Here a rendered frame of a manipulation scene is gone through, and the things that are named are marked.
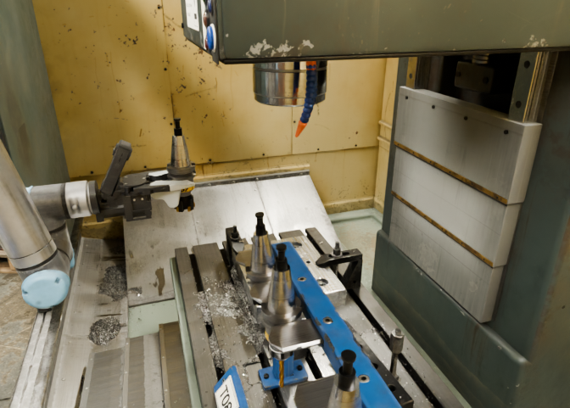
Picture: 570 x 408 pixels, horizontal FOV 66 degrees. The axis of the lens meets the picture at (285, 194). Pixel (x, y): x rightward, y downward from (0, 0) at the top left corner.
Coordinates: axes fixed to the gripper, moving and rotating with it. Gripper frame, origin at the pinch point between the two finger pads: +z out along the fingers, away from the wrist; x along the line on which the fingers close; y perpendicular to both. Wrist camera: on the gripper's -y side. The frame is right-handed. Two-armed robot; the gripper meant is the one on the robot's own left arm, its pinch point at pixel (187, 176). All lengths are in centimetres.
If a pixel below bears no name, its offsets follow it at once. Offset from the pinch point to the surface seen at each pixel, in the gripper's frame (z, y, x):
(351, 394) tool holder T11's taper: 9, 0, 65
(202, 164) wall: 15, 33, -100
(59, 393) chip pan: -39, 61, -9
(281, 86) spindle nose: 19.5, -19.9, 8.3
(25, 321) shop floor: -86, 128, -141
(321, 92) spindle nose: 28.3, -18.0, 8.0
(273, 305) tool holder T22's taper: 7.0, 5.5, 42.5
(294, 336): 8.6, 7.7, 47.3
